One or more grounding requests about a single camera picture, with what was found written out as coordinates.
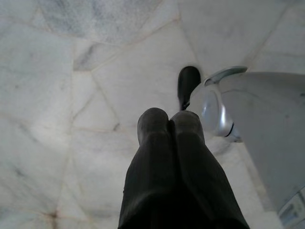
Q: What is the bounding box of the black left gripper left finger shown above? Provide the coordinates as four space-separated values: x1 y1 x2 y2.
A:
118 107 179 229

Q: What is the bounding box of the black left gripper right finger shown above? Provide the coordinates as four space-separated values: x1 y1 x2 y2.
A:
169 111 250 229

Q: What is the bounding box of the silver robot left leg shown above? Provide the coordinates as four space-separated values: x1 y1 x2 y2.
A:
190 66 305 229

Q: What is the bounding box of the black robot left foot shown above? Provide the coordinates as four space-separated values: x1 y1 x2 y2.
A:
178 66 202 111

